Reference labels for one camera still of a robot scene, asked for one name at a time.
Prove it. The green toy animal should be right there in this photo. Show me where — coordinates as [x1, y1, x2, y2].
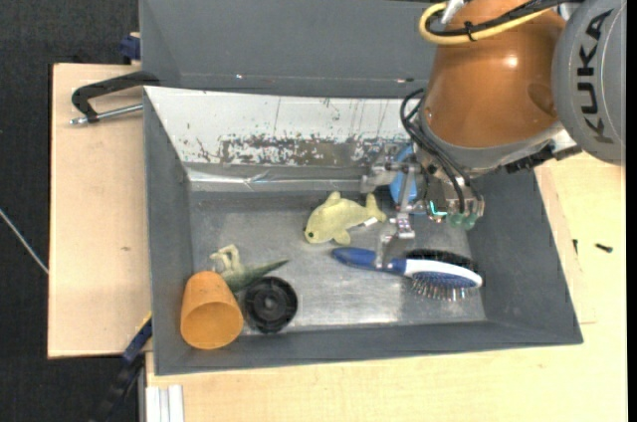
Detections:
[208, 244, 291, 295]

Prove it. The blue round object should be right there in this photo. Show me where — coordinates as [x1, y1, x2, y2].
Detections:
[388, 145, 435, 215]

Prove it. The blue and white hairbrush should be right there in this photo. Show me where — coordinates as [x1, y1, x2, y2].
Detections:
[330, 246, 484, 303]

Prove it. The yellow toy dolphin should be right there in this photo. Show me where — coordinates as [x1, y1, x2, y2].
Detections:
[304, 190, 388, 246]

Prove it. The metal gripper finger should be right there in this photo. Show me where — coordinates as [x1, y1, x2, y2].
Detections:
[373, 214, 417, 271]
[359, 158, 407, 195]

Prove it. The grey metal bin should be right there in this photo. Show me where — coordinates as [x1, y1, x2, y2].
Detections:
[137, 0, 584, 376]

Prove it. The black round ribbed lid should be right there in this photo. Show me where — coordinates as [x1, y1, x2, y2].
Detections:
[243, 276, 299, 335]

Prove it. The orange plastic cup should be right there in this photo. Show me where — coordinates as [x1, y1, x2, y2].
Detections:
[179, 270, 245, 351]

